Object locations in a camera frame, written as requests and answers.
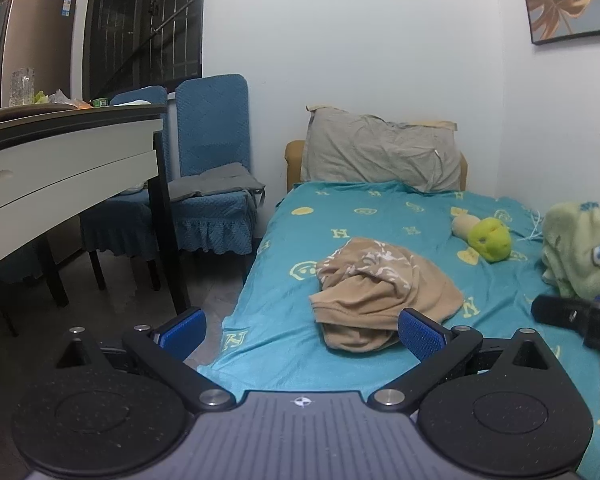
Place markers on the silver refrigerator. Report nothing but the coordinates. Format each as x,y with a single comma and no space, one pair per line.
35,45

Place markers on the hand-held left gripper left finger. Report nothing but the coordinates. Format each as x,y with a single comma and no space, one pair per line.
182,334

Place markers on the clear plastic bag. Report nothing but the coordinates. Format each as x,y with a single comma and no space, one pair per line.
60,99

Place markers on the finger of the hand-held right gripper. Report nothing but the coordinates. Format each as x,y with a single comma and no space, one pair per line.
560,312

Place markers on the tan shirt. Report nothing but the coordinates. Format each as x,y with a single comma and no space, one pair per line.
380,290

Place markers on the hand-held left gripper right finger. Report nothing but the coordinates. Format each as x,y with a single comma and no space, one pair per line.
422,341

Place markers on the clear glass vase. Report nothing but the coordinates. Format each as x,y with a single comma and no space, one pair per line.
22,87

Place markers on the light green fleece blanket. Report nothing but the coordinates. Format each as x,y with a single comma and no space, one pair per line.
580,245

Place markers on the teal printed bed sheet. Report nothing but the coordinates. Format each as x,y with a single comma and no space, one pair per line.
305,230

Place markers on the grey pillow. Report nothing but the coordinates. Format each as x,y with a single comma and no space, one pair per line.
375,152

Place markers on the dark window with grille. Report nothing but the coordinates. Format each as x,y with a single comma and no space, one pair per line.
145,25

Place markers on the green plush toy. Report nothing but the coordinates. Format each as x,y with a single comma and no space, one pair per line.
490,240

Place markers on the blue covered chair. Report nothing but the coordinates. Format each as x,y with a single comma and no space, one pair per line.
210,125
125,220

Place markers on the white table with dark top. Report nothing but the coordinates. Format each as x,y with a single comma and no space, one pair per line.
55,170

